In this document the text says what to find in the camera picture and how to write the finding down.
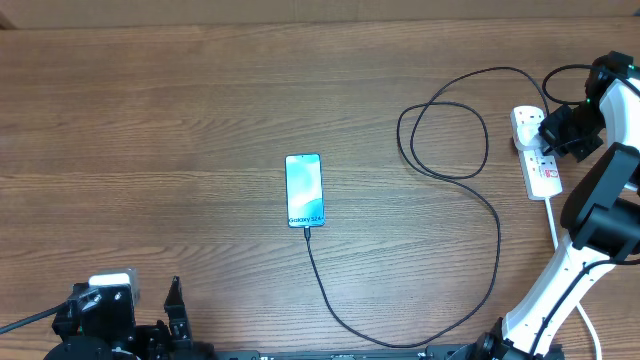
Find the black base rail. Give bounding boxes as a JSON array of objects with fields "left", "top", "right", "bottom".
[{"left": 209, "top": 343, "right": 566, "bottom": 360}]

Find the white power strip cord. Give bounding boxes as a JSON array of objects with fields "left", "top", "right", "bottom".
[{"left": 543, "top": 197, "right": 604, "bottom": 360}]

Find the Galaxy smartphone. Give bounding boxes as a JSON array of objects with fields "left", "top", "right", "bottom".
[{"left": 285, "top": 153, "right": 325, "bottom": 228}]

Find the white power strip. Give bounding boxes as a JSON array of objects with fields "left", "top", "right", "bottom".
[{"left": 510, "top": 105, "right": 562, "bottom": 200}]

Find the white charger plug adapter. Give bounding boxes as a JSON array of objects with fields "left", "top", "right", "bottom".
[{"left": 514, "top": 123, "right": 543, "bottom": 151}]

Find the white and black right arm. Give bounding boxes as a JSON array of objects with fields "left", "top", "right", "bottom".
[{"left": 453, "top": 51, "right": 639, "bottom": 359}]

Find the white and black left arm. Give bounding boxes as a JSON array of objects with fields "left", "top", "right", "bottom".
[{"left": 1, "top": 269, "right": 217, "bottom": 360}]

